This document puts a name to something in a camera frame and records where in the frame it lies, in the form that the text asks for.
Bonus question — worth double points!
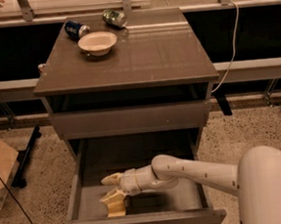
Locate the blue soda can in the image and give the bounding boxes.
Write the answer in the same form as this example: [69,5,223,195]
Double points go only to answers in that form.
[64,21,90,41]

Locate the black stand foot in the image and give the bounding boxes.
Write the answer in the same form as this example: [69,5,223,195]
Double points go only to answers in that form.
[12,126,41,188]
[213,93,232,116]

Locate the metal railing frame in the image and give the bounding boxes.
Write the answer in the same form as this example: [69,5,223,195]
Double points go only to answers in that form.
[0,0,281,107]

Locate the white cable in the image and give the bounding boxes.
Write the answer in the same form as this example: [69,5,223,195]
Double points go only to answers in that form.
[202,0,247,95]

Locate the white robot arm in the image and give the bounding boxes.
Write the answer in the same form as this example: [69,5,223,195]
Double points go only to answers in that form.
[100,146,281,224]

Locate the green soda can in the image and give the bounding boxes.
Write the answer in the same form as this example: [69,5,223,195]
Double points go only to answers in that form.
[103,9,127,28]

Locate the grey drawer cabinet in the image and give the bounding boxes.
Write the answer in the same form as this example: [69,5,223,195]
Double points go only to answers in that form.
[26,3,226,166]

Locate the white bowl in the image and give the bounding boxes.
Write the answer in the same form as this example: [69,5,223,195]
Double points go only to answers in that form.
[77,31,117,56]

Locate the red can behind cabinet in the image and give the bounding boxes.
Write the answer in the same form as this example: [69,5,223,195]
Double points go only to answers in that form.
[37,64,46,74]

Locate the closed grey middle drawer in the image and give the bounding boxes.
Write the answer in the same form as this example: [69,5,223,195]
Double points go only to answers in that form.
[49,101,211,139]

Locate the black stand foot left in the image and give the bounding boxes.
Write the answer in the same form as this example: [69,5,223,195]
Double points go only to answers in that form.
[12,126,41,188]

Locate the open grey bottom drawer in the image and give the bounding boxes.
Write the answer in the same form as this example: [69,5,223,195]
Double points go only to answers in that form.
[63,128,226,224]

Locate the black stand foot right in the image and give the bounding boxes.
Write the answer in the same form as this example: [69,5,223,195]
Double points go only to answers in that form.
[213,93,232,116]

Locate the yellow sponge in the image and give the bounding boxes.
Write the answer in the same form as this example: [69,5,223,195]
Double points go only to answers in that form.
[108,200,126,218]

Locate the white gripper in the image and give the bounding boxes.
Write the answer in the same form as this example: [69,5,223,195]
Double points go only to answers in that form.
[100,165,157,208]

